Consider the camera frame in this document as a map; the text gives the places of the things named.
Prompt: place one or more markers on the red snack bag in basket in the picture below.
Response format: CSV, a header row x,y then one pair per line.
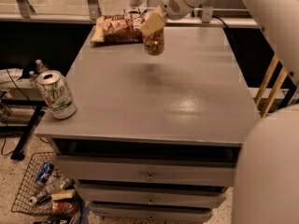
x,y
56,208

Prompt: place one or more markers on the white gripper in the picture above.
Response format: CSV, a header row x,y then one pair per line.
x,y
172,4

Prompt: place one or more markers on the black side table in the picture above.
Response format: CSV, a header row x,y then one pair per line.
x,y
21,108

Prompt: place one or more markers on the yellow sponge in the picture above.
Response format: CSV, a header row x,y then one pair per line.
x,y
63,195

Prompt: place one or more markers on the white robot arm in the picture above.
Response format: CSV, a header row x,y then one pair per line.
x,y
266,185

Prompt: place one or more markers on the grey drawer cabinet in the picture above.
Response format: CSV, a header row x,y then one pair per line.
x,y
154,137

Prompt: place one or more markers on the plastic water bottle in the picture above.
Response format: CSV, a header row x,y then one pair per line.
x,y
41,67

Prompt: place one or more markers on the wire basket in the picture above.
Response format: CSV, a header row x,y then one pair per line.
x,y
29,186

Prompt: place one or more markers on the green white 7up can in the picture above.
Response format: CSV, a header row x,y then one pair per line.
x,y
56,94

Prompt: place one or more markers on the orange soda can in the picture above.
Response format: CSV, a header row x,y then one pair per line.
x,y
154,43

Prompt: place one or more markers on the brown chip bag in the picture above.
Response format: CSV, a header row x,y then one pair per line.
x,y
116,29

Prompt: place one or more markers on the blue pepsi can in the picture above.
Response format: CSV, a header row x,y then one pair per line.
x,y
45,173

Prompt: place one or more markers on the clear plastic bottle in basket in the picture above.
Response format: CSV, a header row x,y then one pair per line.
x,y
49,189

